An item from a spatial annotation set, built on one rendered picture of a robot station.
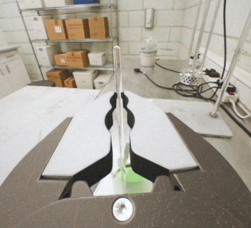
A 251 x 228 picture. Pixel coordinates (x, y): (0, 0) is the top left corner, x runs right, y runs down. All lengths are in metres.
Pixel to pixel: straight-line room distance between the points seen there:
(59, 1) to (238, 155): 2.44
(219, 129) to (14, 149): 0.64
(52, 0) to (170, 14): 1.71
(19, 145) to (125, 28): 2.26
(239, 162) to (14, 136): 0.68
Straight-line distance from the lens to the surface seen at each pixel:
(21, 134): 0.58
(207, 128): 0.52
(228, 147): 0.50
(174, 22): 2.48
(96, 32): 2.26
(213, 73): 0.88
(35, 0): 2.71
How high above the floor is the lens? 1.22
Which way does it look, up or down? 32 degrees down
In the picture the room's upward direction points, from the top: 2 degrees counter-clockwise
